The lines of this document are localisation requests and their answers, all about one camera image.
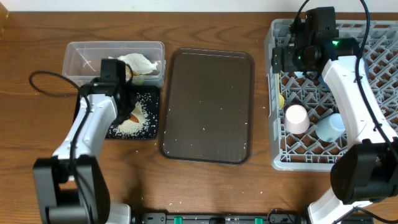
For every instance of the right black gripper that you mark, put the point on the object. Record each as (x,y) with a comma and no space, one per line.
(278,60)

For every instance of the green snack wrapper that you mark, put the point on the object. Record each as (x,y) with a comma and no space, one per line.
(133,77)

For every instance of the orange carrot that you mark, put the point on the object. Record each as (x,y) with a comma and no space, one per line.
(134,118)

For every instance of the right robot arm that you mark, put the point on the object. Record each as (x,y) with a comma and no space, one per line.
(367,172)

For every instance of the light blue rice bowl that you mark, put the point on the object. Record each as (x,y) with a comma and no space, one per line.
(299,75)

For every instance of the yellow plastic spoon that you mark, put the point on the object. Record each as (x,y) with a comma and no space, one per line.
(280,96)

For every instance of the pink cup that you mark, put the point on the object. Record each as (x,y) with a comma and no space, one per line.
(296,120)

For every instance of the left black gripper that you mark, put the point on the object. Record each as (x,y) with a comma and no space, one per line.
(125,106)

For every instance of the white rice pile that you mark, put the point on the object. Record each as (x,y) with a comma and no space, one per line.
(137,124)

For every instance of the grey dishwasher rack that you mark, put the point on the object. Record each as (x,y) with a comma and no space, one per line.
(305,152)

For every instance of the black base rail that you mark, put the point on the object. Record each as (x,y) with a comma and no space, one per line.
(273,218)

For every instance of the white tissue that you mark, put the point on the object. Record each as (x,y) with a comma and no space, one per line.
(137,64)

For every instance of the light blue cup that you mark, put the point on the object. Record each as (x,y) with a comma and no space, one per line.
(331,128)

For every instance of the black tray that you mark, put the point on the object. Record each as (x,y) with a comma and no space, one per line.
(149,96)

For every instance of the brown serving tray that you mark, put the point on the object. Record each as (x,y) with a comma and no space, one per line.
(208,110)

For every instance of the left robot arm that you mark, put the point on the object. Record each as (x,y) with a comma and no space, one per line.
(69,185)

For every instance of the clear plastic bin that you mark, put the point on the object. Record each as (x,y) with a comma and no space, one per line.
(82,60)

